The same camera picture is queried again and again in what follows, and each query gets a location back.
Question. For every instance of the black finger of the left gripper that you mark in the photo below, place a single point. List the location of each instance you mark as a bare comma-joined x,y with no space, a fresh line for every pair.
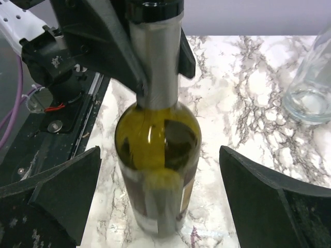
111,52
187,63

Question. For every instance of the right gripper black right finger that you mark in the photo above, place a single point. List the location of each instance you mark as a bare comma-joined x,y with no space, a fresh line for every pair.
270,209

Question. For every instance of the clear bottle silver stopper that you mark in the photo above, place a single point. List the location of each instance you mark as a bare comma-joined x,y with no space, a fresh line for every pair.
307,98

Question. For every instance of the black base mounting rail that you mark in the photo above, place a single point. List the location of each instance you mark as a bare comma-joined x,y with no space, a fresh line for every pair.
47,140

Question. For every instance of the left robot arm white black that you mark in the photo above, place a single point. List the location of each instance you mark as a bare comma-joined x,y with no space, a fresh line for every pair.
18,22

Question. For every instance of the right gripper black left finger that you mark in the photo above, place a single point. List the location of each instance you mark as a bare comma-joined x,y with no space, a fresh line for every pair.
50,209

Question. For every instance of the green bottle silver neck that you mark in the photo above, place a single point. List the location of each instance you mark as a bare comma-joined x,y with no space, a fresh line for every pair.
158,139

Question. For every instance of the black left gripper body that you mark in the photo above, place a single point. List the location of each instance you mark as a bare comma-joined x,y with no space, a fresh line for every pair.
51,56

